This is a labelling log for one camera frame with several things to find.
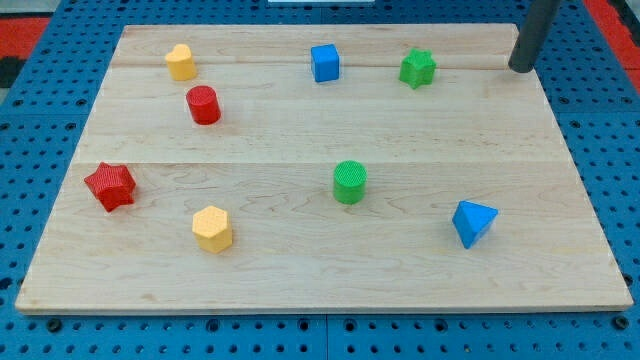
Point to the green star block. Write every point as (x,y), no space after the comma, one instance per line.
(417,68)

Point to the red star block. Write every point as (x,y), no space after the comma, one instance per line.
(111,185)

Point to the green cylinder block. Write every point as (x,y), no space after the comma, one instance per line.
(349,182)

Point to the light wooden board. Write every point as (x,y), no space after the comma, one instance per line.
(480,132)

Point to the yellow hexagon block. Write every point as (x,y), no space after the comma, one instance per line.
(212,229)

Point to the blue cube block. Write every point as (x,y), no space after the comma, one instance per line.
(325,63)

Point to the red cylinder block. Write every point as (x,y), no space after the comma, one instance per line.
(203,105)

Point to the blue triangle block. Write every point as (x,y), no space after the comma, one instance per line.
(472,221)

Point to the yellow heart block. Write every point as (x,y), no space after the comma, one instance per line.
(180,63)

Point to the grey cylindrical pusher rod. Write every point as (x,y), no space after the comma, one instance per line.
(533,34)

